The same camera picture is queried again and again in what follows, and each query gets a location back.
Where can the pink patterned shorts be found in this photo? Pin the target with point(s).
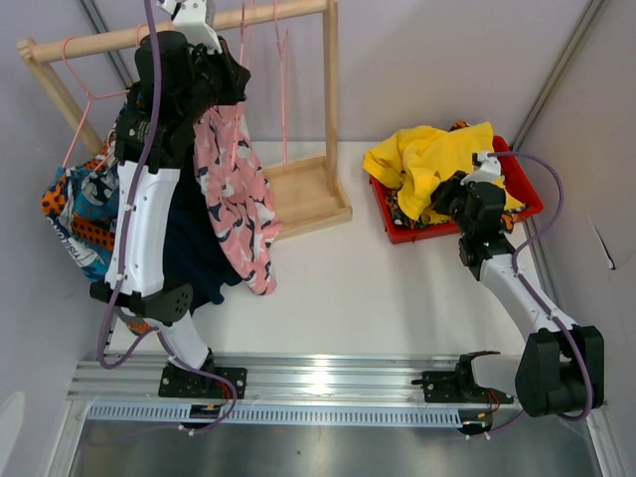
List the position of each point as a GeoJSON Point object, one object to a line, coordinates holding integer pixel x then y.
{"type": "Point", "coordinates": [239, 198]}

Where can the red plastic bin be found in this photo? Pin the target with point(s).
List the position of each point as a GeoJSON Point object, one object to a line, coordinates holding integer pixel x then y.
{"type": "Point", "coordinates": [397, 223]}

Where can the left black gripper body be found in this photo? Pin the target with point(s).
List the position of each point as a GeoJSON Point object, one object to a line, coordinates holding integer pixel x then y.
{"type": "Point", "coordinates": [223, 86]}

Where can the orange black camouflage shorts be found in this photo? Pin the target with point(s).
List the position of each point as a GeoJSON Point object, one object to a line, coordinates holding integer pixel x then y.
{"type": "Point", "coordinates": [507, 218]}

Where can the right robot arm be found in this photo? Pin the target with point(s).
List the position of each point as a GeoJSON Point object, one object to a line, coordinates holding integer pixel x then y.
{"type": "Point", "coordinates": [561, 368]}

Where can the blue orange patterned shorts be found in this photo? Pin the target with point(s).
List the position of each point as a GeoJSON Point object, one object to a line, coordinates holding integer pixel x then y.
{"type": "Point", "coordinates": [82, 204]}

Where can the navy blue shorts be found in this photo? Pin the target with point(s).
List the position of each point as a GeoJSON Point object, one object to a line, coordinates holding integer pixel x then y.
{"type": "Point", "coordinates": [166, 258]}

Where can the pink hanger of yellow shorts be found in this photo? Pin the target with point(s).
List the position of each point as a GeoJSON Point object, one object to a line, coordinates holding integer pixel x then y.
{"type": "Point", "coordinates": [243, 29]}

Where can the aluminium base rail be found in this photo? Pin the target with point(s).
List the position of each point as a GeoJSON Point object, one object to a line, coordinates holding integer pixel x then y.
{"type": "Point", "coordinates": [310, 390]}

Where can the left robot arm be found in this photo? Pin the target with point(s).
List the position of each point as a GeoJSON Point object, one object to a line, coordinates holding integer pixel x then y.
{"type": "Point", "coordinates": [179, 80]}

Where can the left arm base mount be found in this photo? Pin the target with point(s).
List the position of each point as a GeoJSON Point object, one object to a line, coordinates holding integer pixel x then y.
{"type": "Point", "coordinates": [178, 383]}

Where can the pink hanger of camouflage shorts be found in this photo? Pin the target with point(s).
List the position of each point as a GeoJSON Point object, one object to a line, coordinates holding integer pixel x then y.
{"type": "Point", "coordinates": [282, 39]}

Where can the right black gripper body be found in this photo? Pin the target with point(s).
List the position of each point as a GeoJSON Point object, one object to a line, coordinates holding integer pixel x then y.
{"type": "Point", "coordinates": [453, 200]}

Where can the yellow shorts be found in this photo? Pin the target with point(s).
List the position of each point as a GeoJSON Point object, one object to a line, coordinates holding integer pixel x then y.
{"type": "Point", "coordinates": [415, 161]}

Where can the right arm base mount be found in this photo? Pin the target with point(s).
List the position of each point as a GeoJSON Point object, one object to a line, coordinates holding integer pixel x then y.
{"type": "Point", "coordinates": [458, 385]}

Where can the wooden clothes rack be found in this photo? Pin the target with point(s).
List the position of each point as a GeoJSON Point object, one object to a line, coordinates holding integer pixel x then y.
{"type": "Point", "coordinates": [309, 195]}

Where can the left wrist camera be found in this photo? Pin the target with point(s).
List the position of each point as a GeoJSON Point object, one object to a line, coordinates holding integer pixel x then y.
{"type": "Point", "coordinates": [194, 19]}

